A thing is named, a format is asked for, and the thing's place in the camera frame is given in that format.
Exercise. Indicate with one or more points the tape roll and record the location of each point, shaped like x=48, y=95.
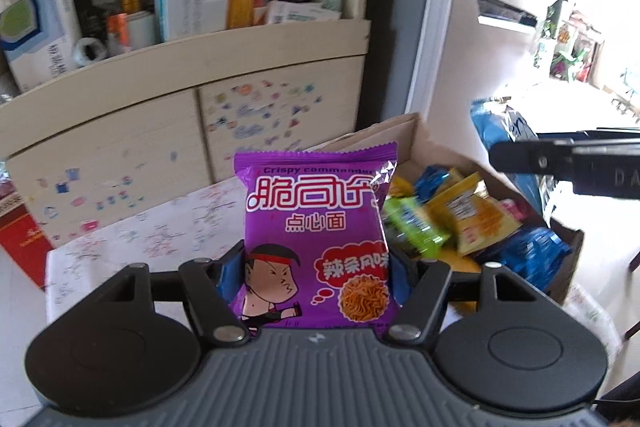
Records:
x=77, y=57

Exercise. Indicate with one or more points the white and blue carton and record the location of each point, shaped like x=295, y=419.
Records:
x=40, y=17

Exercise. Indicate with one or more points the small white paper box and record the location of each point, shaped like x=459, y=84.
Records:
x=300, y=12

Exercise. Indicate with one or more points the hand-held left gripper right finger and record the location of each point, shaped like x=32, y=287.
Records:
x=400, y=277

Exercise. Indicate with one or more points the green cracker packet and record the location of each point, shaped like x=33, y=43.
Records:
x=415, y=222

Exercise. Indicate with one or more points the white printed cardboard box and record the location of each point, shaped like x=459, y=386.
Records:
x=395, y=132

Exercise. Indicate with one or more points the purple noodle snack packet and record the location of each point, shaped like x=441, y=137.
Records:
x=310, y=227

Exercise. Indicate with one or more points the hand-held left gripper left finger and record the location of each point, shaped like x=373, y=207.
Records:
x=230, y=272

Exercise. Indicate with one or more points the red gift box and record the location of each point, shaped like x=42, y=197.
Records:
x=20, y=242

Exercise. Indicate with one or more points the small orange box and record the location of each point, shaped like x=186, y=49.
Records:
x=116, y=32

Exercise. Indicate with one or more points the small yellow snack packet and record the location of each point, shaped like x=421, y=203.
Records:
x=475, y=217

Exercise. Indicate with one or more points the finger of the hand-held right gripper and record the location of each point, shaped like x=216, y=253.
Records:
x=530, y=157

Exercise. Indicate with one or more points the sticker-covered wooden cabinet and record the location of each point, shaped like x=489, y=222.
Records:
x=125, y=132

